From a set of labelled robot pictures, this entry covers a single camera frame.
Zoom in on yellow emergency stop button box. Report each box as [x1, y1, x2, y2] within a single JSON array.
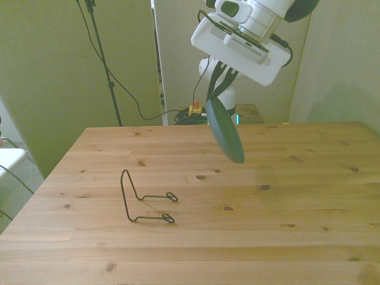
[[189, 100, 207, 117]]

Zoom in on black wire plate stand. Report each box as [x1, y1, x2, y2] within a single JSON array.
[[120, 169, 179, 224]]

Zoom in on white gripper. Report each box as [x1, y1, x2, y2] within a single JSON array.
[[191, 12, 291, 100]]

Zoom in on green round plate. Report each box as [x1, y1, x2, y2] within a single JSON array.
[[205, 97, 246, 164]]

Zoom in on white chair with metal frame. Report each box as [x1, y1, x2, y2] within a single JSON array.
[[0, 136, 35, 221]]

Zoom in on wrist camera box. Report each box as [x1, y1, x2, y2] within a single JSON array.
[[223, 31, 270, 65]]

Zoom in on black tripod camera cable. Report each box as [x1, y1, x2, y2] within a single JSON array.
[[75, 0, 182, 121]]

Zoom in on coiled black cable bundle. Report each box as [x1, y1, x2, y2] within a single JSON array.
[[173, 108, 210, 126]]

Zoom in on dark wooden robot pedestal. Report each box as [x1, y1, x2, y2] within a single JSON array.
[[233, 103, 265, 125]]

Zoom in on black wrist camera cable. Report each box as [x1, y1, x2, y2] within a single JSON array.
[[191, 9, 294, 115]]

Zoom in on black tripod pole stand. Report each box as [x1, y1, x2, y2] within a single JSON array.
[[75, 0, 124, 127]]

